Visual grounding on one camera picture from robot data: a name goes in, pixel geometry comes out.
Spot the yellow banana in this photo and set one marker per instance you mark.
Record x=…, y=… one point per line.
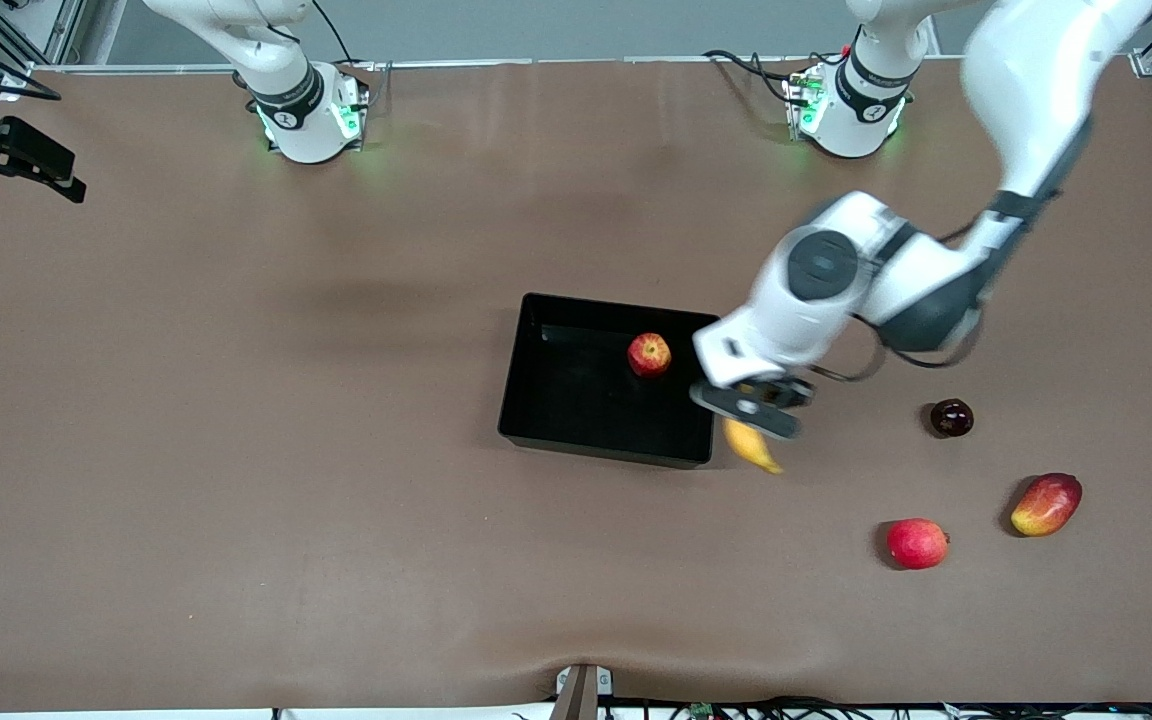
x=751, y=448

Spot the red yellow apple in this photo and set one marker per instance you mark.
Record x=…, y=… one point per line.
x=649, y=355

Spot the black plastic box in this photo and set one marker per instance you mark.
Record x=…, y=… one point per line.
x=576, y=400

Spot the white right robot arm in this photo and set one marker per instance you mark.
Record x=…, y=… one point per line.
x=301, y=125

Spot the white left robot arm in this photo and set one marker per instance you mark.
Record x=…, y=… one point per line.
x=816, y=290

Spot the dark purple plum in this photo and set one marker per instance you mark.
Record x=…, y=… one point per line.
x=951, y=418

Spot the red pomegranate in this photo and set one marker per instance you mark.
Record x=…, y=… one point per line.
x=916, y=544

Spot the red yellow mango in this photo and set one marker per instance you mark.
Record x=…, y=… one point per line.
x=1046, y=505

